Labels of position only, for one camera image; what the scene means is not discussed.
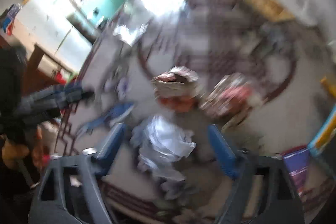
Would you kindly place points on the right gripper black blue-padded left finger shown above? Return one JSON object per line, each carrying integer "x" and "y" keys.
{"x": 69, "y": 191}

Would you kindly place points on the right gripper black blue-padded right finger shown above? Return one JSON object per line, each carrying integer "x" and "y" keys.
{"x": 278, "y": 201}

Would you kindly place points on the newspaper red wrapper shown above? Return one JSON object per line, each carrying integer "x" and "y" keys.
{"x": 177, "y": 89}

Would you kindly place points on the clear plastic wrapper bag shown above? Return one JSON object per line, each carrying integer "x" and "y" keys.
{"x": 129, "y": 35}

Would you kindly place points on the left hand on handle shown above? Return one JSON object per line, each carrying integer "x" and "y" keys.
{"x": 12, "y": 152}

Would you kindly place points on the purple book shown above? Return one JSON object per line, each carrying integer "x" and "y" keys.
{"x": 297, "y": 162}

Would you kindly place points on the white refrigerator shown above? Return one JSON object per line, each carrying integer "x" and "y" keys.
{"x": 40, "y": 24}

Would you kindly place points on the white plastic bag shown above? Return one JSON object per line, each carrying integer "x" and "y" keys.
{"x": 160, "y": 144}

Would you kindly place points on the crumpled red foil wrapper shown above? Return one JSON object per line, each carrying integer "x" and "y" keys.
{"x": 234, "y": 94}

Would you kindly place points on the yellow patterned mat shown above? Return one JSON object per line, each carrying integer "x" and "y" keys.
{"x": 270, "y": 10}

